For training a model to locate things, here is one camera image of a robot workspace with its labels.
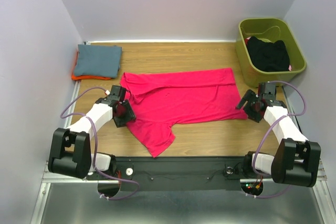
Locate pink red t shirt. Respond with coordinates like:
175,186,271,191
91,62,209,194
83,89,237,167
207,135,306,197
120,68,247,157

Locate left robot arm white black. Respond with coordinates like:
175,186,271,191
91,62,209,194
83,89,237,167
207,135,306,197
48,85,136,179

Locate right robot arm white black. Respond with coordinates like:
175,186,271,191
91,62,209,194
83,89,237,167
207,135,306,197
236,81,321,187

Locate black t shirt in bin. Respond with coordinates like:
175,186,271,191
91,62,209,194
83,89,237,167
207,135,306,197
245,36,291,72

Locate folded blue grey t shirt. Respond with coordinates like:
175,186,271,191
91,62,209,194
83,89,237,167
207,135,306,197
74,44,122,79

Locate folded orange t shirt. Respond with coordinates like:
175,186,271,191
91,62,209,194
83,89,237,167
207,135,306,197
71,51,111,81

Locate olive green plastic bin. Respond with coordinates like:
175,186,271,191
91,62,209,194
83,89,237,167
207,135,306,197
236,18,307,88

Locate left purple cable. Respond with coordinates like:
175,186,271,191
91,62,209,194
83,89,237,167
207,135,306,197
60,87,140,200

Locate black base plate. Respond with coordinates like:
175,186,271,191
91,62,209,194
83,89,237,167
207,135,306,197
86,156,274,192

